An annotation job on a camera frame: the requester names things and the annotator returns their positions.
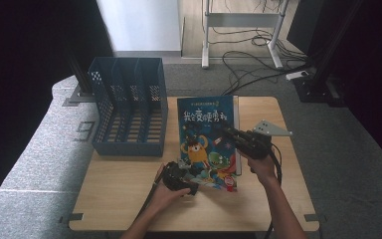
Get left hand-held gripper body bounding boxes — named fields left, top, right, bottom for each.
left=161, top=158, right=193, bottom=192

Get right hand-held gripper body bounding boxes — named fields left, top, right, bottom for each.
left=237, top=119, right=293, bottom=160

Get blue picture book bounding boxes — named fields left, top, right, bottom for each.
left=176, top=95, right=243, bottom=193

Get blue plastic file rack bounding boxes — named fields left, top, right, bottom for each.
left=88, top=57, right=169, bottom=157

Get person's left hand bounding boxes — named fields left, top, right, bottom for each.
left=147, top=163, right=192, bottom=214

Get person's right hand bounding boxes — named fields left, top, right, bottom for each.
left=245, top=152, right=279, bottom=185

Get white power strip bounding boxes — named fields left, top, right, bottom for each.
left=285, top=70, right=309, bottom=82

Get black metal stand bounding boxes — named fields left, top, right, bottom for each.
left=62, top=49, right=96, bottom=108
left=292, top=0, right=366, bottom=108

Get dark curtain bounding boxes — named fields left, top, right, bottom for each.
left=0, top=0, right=114, bottom=220
left=286, top=0, right=382, bottom=167

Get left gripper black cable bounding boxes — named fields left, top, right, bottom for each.
left=138, top=169, right=166, bottom=218

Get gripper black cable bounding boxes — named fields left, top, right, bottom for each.
left=138, top=169, right=166, bottom=218
left=266, top=142, right=285, bottom=239

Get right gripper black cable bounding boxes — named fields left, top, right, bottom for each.
left=266, top=142, right=285, bottom=239

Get black floor cables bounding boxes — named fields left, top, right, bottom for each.
left=208, top=0, right=312, bottom=98

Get white metal desk frame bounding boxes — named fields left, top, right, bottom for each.
left=201, top=0, right=285, bottom=70

